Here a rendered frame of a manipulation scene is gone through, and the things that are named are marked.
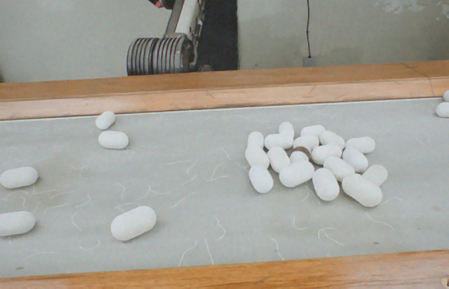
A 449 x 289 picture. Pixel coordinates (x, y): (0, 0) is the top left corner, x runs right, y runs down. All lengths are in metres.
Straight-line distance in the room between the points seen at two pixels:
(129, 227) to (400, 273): 0.19
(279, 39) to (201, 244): 2.23
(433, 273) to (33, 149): 0.43
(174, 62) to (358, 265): 0.55
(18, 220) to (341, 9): 2.38
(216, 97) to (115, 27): 2.03
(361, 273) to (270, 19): 2.24
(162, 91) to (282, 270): 0.36
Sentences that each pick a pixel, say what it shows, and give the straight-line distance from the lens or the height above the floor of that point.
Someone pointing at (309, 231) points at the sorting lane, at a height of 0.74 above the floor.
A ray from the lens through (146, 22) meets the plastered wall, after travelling 2.42.
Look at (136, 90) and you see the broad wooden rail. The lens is 0.52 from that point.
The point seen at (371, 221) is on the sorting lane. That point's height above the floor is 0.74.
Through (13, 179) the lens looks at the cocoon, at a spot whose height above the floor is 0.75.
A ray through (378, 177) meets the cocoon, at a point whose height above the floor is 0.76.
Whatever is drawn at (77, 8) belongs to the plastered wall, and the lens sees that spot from 2.54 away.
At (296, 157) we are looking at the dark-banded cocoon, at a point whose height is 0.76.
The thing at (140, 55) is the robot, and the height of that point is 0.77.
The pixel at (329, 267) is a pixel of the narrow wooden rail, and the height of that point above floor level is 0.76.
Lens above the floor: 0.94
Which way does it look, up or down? 30 degrees down
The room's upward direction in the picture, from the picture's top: 2 degrees counter-clockwise
